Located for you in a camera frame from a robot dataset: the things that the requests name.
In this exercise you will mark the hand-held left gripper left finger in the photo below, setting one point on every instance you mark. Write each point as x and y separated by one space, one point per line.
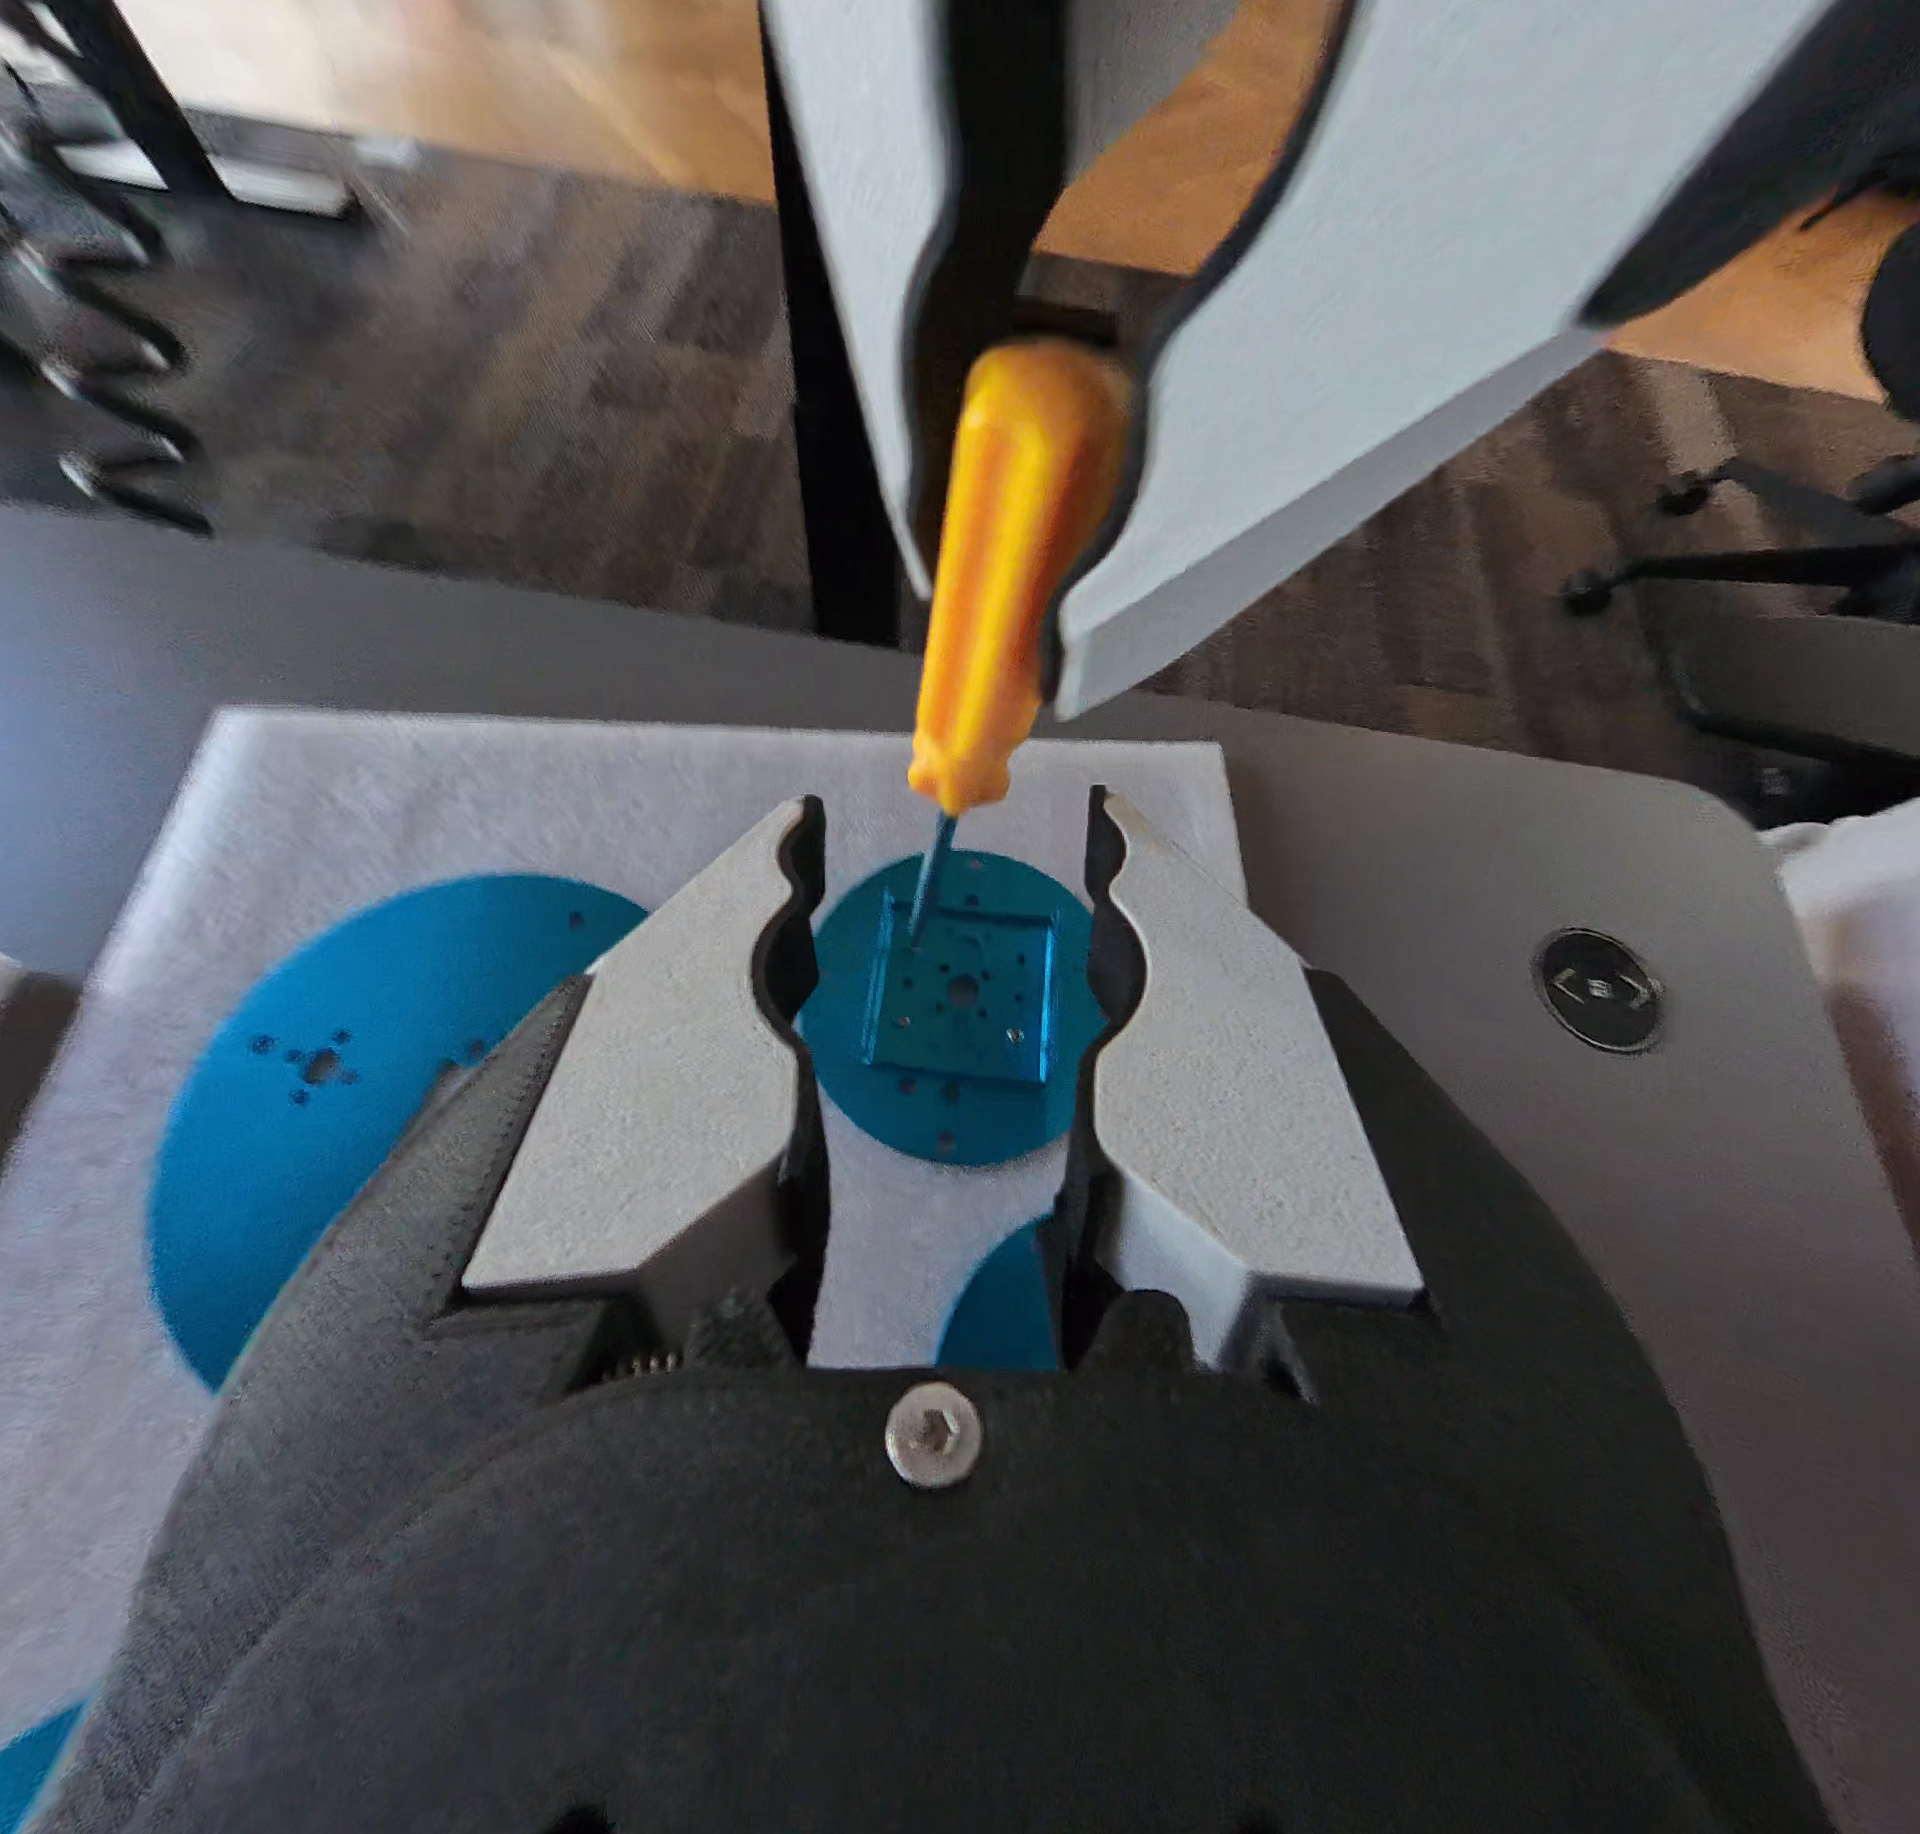
660 1085

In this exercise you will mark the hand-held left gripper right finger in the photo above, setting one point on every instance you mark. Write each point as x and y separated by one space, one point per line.
1245 1115

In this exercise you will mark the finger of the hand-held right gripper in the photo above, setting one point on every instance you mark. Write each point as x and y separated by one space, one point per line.
855 141
1425 291

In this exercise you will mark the small blue round plate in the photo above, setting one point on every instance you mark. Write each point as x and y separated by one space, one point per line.
961 1131

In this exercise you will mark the blue metal bracket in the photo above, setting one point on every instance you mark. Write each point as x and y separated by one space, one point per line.
961 1031

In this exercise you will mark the dark grey desk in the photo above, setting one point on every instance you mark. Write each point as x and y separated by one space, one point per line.
1576 1190

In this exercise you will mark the round desk control panel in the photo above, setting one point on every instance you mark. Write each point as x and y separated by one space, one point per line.
1598 990

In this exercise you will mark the black desk column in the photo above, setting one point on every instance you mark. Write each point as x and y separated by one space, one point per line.
840 516

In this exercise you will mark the white foam sheet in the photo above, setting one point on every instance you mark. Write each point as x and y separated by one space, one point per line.
451 800

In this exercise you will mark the teal disc with rectangular hole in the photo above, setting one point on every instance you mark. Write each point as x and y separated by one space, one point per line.
300 1190

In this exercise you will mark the black office chair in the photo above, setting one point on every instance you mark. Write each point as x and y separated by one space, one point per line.
1770 567

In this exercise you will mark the white cloth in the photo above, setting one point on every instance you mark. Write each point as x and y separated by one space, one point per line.
1861 891

